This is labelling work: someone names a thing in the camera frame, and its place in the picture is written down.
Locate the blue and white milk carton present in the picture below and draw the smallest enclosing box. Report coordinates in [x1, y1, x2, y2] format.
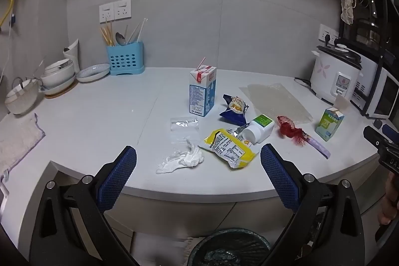
[188, 57, 218, 117]

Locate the hanging white mesh cloth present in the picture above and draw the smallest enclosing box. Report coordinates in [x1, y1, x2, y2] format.
[340, 0, 357, 25]

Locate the small white bowl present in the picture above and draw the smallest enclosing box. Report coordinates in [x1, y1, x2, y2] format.
[44, 60, 75, 75]

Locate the dark mesh trash bin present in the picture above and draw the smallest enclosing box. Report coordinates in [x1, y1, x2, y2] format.
[187, 228, 271, 266]

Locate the blue snack packet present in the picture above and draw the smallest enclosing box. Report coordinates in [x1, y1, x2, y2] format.
[219, 94, 250, 126]

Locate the white slanted jug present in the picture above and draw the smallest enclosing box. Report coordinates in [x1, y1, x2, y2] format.
[63, 38, 80, 67]

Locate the round wooden trivet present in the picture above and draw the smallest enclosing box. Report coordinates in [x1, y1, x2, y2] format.
[44, 82, 78, 97]

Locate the large white bowl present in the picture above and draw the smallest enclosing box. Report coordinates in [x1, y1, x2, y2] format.
[40, 71, 76, 88]

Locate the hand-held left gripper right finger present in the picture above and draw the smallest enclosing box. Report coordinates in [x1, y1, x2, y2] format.
[260, 143, 365, 266]

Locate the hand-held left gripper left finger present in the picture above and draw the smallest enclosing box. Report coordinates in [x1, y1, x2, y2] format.
[29, 146, 138, 266]

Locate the small green drink carton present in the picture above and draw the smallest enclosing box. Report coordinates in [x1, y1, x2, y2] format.
[315, 94, 353, 142]

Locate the white rice cooker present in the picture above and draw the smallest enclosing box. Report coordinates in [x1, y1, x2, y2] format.
[310, 43, 365, 104]

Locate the white microwave oven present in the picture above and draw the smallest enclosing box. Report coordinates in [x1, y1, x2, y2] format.
[351, 54, 399, 120]

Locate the white bowl with wire handle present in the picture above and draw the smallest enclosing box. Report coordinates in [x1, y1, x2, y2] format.
[4, 77, 42, 115]

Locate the blue rimmed ribbed plate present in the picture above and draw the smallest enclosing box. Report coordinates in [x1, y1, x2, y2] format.
[76, 63, 111, 83]

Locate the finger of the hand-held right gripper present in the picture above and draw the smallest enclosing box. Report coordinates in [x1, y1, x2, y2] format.
[383, 124, 399, 138]
[363, 126, 391, 151]

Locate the clear plastic zip bag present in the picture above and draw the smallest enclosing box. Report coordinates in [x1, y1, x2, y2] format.
[170, 117, 201, 144]

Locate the bundle of wooden chopsticks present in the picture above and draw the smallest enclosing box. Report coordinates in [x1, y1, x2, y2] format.
[100, 18, 116, 47]

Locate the white bottle with green label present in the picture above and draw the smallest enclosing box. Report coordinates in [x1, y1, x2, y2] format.
[241, 114, 275, 146]

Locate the grey dish cloth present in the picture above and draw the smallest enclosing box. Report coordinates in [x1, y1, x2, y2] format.
[0, 113, 46, 175]

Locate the white floor cloth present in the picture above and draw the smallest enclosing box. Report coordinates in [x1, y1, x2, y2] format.
[182, 236, 195, 257]

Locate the yellow snack wrapper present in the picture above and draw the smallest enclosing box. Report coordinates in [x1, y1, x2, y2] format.
[199, 126, 258, 170]

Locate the white tissue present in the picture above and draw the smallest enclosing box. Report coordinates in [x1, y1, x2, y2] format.
[156, 138, 204, 175]

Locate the metal pot with lid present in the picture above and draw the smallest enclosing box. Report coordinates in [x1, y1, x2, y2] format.
[349, 17, 382, 45]

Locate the beige kitchen cabinet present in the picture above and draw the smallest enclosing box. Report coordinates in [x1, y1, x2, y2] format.
[9, 157, 390, 266]

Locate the blue plastic utensil holder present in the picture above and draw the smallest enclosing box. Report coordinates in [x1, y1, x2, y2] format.
[107, 42, 145, 76]

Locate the black kitchen rack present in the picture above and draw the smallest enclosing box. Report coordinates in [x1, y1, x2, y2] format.
[339, 0, 399, 117]

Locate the bubble wrap sheet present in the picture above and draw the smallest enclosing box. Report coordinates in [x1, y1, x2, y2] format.
[239, 83, 313, 125]

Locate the person's right hand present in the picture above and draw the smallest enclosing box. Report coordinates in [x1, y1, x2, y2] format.
[377, 174, 399, 227]

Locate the red mesh net bag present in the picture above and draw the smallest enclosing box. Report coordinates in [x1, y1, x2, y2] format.
[277, 115, 331, 160]

